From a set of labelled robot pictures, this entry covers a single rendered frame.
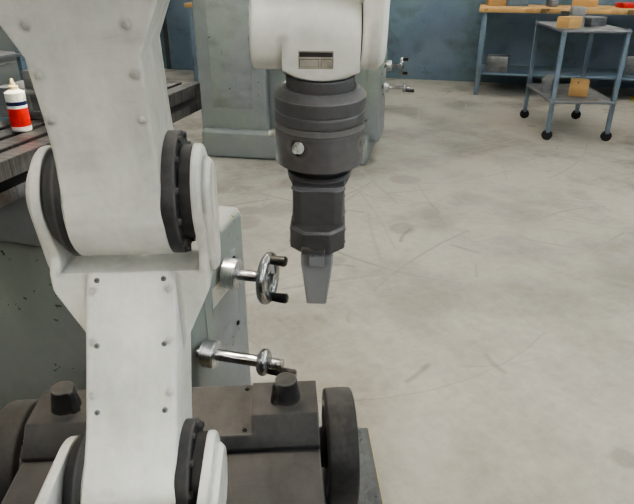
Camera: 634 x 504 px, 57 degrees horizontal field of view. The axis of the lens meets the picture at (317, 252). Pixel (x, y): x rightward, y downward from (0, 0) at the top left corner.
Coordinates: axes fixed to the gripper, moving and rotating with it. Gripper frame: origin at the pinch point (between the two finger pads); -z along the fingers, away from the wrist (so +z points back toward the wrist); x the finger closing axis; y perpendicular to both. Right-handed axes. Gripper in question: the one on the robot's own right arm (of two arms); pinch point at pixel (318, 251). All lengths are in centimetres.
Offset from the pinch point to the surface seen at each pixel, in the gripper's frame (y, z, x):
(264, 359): 12, -47, 35
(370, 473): -10, -58, 17
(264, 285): 13, -37, 47
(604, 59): -306, -117, 641
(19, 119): 65, -7, 63
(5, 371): 76, -64, 48
